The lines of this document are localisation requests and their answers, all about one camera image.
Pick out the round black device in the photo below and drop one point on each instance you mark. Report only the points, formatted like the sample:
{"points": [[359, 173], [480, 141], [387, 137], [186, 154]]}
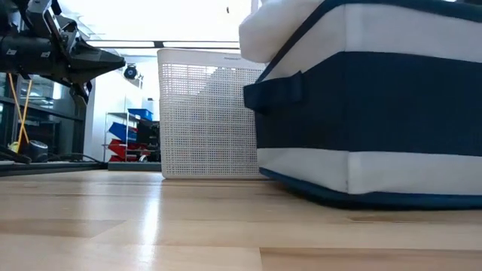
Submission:
{"points": [[130, 71]]}

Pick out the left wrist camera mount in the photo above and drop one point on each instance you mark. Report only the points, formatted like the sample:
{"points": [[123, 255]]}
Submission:
{"points": [[50, 20]]}

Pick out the blue storage bin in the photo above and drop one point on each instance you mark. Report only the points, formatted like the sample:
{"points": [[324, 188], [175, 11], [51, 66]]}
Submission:
{"points": [[140, 114], [120, 131]]}

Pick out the white plastic laundry basket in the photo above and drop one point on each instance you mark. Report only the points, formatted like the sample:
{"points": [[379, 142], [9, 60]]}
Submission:
{"points": [[203, 120]]}

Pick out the red storage bin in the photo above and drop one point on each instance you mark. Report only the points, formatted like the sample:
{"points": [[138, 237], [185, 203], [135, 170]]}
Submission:
{"points": [[126, 148]]}

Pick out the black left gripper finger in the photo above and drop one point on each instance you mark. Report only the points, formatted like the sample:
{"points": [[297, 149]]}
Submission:
{"points": [[99, 62], [81, 93]]}

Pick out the small black cylinder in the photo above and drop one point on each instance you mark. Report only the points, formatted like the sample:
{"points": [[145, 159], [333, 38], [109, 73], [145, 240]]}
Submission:
{"points": [[38, 150]]}

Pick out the metal shelf rack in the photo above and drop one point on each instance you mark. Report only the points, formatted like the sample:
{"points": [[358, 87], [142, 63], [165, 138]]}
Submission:
{"points": [[128, 135]]}

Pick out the navy and white fabric bin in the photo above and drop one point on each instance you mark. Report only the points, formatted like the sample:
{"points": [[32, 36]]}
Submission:
{"points": [[376, 105]]}

